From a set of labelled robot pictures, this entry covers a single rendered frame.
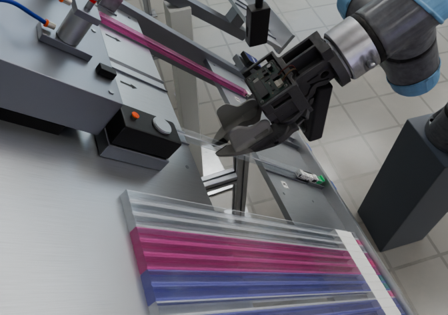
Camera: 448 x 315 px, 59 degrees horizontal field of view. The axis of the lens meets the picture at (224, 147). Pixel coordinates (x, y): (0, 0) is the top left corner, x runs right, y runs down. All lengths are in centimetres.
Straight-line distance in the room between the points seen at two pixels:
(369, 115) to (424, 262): 72
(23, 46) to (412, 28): 43
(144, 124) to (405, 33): 34
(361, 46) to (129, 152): 31
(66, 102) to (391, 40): 39
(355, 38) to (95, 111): 33
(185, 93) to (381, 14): 84
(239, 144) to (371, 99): 159
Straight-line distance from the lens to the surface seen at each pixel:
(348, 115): 200
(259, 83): 53
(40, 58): 38
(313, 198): 77
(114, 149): 42
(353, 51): 54
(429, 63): 64
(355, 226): 80
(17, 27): 40
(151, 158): 44
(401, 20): 55
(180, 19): 112
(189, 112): 136
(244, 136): 56
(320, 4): 269
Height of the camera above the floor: 141
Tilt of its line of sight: 52 degrees down
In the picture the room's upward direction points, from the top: straight up
